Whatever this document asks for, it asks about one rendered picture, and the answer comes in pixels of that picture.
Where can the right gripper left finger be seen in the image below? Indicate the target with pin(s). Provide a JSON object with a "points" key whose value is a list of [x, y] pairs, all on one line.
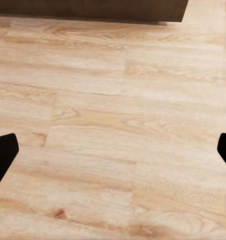
{"points": [[9, 148]]}

